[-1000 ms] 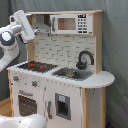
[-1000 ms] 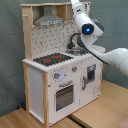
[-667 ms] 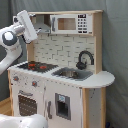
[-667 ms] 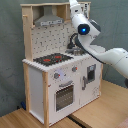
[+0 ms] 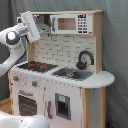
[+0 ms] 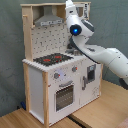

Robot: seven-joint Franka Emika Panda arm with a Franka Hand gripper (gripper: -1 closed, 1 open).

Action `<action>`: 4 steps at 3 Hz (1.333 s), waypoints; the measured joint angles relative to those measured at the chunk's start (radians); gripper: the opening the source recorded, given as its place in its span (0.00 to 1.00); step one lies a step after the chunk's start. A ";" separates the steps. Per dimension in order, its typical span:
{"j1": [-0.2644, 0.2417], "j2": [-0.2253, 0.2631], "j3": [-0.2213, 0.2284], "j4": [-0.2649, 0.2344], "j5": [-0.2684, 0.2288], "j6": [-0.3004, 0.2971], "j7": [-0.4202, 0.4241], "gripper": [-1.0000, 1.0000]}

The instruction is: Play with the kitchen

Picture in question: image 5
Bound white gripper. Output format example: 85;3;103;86
21;11;40;44

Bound white toy microwave door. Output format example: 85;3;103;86
50;14;93;34

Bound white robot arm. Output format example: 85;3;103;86
0;11;50;128

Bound wooden toy kitchen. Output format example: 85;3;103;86
9;10;115;128

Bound grey range hood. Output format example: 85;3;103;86
34;14;51;33

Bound black stovetop red burners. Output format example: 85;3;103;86
20;61;56;73

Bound left red stove knob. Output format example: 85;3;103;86
13;76;19;81

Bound red stove knob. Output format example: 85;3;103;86
13;76;19;81
32;81;37;87

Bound right red stove knob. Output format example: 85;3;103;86
32;81;37;87

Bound grey toy sink basin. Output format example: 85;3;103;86
52;67;92;81

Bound black toy faucet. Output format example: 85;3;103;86
76;50;94;70

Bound white oven door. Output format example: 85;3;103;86
12;87;44;116

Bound white cabinet door ice dispenser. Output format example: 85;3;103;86
46;87;81;128

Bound grey backdrop curtain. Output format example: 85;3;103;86
0;0;128;128

